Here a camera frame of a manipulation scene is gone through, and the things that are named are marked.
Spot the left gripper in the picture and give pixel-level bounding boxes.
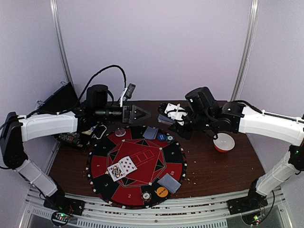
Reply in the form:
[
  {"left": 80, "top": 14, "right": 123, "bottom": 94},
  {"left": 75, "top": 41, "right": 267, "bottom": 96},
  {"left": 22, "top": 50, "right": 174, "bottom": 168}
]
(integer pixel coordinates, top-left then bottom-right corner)
[{"left": 95, "top": 104, "right": 152, "bottom": 124}]

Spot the blue small blind button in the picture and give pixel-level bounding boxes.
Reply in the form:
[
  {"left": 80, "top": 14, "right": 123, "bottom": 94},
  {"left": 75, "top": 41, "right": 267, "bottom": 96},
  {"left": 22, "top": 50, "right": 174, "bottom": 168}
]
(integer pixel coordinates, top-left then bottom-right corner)
[{"left": 157, "top": 134, "right": 167, "bottom": 142}]

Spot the deck of blue cards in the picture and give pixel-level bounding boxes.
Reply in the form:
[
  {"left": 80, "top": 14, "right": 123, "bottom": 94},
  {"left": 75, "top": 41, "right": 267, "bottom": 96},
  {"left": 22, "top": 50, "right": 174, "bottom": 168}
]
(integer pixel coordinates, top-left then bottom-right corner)
[{"left": 158, "top": 114, "right": 175, "bottom": 125}]

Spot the face-up nine card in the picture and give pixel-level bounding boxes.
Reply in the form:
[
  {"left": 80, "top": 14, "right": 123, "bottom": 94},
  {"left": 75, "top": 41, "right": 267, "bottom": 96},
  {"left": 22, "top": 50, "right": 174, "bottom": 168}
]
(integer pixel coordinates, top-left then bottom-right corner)
[{"left": 119, "top": 156, "right": 137, "bottom": 175}]

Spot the small pile of dealt cards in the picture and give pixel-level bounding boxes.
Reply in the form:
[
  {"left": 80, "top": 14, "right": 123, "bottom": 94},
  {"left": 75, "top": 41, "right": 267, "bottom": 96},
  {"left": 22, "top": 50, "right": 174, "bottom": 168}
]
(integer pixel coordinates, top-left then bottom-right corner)
[{"left": 157, "top": 173, "right": 181, "bottom": 194}]

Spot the face-up king card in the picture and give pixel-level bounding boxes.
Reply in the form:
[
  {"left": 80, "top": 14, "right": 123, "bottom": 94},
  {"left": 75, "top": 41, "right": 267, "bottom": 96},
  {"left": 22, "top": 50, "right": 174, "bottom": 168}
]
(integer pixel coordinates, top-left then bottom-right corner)
[{"left": 107, "top": 163, "right": 126, "bottom": 181}]

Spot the red poker chip stack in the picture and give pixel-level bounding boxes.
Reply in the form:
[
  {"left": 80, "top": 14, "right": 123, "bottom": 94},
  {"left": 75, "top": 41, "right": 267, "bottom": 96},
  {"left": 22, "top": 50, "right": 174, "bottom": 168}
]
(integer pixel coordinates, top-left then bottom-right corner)
[{"left": 142, "top": 191, "right": 152, "bottom": 202}]

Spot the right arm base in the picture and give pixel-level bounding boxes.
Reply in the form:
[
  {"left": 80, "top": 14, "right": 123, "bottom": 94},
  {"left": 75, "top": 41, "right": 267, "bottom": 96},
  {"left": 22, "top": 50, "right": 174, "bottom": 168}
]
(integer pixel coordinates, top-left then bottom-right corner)
[{"left": 227, "top": 196, "right": 268, "bottom": 215}]

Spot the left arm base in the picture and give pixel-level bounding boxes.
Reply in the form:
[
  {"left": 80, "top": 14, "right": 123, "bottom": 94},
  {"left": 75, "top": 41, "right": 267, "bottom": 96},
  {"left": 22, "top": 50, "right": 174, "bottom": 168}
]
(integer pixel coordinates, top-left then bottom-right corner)
[{"left": 43, "top": 197, "right": 85, "bottom": 216}]

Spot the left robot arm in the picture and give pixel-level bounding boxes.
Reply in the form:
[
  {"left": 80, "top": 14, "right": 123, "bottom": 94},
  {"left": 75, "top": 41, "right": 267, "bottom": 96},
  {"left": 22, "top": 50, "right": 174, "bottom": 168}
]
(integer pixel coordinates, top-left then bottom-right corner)
[{"left": 0, "top": 84, "right": 151, "bottom": 211}]

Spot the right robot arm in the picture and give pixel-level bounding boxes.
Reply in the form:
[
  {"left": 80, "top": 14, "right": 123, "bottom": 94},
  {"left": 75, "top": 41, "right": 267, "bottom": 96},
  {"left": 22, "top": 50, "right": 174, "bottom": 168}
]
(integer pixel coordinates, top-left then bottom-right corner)
[{"left": 164, "top": 87, "right": 304, "bottom": 210}]

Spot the Texas Hold'em card box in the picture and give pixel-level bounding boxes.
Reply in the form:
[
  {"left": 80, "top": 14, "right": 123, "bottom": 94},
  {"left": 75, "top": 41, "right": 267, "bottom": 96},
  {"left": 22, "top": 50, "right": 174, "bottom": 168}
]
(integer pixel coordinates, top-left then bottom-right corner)
[{"left": 82, "top": 126, "right": 96, "bottom": 136}]

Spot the white and orange bowl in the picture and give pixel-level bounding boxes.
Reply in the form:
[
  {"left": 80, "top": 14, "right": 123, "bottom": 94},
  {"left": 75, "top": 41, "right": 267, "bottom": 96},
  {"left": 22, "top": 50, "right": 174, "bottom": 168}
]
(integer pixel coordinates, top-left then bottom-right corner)
[{"left": 213, "top": 133, "right": 235, "bottom": 153}]

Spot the round poker table mat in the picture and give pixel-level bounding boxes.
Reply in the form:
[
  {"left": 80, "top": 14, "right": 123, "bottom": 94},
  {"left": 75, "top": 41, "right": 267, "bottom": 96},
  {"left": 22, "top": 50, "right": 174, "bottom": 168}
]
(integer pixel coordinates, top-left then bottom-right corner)
[{"left": 86, "top": 126, "right": 187, "bottom": 209}]

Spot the poker chips row in case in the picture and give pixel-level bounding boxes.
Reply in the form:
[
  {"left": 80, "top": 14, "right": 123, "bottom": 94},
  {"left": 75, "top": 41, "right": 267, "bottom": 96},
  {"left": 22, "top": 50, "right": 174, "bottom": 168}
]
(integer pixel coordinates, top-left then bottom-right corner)
[{"left": 59, "top": 133, "right": 81, "bottom": 146}]

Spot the orange big blind button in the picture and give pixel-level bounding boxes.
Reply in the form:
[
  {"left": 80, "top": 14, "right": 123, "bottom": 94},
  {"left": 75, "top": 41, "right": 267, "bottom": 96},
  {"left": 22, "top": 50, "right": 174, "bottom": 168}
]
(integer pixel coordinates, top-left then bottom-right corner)
[{"left": 156, "top": 187, "right": 169, "bottom": 198}]

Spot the black poker set case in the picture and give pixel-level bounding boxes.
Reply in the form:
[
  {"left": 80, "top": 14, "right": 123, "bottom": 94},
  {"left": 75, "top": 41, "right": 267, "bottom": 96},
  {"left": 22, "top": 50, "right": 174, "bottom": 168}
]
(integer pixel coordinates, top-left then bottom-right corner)
[{"left": 35, "top": 82, "right": 107, "bottom": 152}]

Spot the right aluminium frame post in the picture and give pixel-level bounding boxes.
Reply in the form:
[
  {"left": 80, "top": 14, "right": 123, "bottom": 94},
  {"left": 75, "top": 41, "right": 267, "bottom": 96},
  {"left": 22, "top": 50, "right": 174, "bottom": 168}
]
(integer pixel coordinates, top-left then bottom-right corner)
[{"left": 230, "top": 0, "right": 260, "bottom": 101}]

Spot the aluminium frame post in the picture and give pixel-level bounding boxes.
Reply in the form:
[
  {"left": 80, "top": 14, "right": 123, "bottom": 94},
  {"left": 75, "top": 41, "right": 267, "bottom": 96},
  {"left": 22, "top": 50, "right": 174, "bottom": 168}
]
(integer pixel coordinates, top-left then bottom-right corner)
[
  {"left": 50, "top": 0, "right": 74, "bottom": 86},
  {"left": 230, "top": 0, "right": 260, "bottom": 101}
]

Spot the front aluminium rail frame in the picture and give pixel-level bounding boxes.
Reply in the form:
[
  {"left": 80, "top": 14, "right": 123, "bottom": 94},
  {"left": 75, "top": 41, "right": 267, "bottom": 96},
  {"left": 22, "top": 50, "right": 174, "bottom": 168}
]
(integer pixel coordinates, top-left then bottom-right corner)
[{"left": 17, "top": 188, "right": 296, "bottom": 228}]

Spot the left aluminium frame post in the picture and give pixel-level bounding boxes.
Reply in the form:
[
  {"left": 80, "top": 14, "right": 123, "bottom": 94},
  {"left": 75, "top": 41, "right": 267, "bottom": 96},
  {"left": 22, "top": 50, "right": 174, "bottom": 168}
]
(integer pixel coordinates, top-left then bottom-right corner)
[{"left": 50, "top": 0, "right": 74, "bottom": 86}]

